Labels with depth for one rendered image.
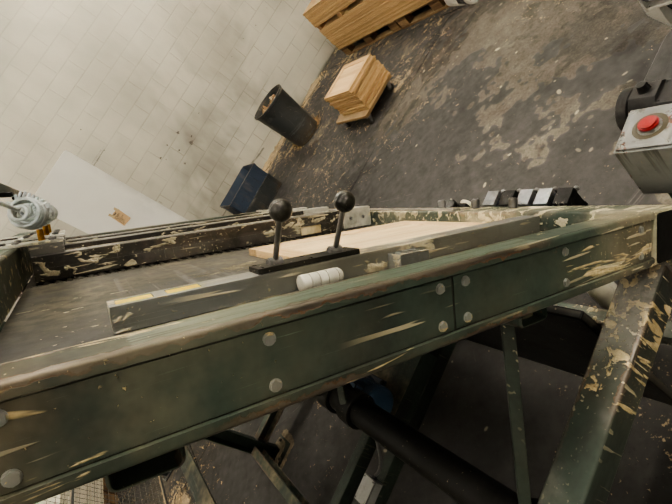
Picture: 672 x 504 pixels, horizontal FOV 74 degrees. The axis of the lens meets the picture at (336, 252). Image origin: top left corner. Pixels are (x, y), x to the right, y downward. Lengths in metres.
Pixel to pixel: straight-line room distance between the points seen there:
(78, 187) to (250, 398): 4.35
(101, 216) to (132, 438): 4.35
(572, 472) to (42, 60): 6.11
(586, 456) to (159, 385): 0.83
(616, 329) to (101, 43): 6.02
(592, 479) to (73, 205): 4.44
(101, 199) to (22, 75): 2.03
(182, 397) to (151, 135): 5.83
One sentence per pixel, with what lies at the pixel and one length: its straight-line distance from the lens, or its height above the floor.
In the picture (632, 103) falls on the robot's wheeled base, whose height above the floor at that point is 0.20.
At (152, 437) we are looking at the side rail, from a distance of 0.48.
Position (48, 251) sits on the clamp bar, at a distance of 1.38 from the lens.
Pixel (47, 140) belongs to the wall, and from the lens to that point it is 6.19.
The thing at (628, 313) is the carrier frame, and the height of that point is 0.79.
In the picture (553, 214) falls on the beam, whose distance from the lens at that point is 1.17.
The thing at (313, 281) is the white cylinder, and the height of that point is 1.40.
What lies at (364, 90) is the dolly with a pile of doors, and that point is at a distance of 4.42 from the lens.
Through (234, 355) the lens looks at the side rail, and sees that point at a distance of 0.47.
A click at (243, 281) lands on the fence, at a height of 1.49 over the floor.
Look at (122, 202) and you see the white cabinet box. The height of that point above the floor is 1.42.
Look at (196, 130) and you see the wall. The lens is 6.33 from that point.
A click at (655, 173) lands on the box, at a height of 0.84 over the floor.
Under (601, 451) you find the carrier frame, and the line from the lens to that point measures 1.05.
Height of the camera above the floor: 1.75
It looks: 29 degrees down
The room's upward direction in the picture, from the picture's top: 57 degrees counter-clockwise
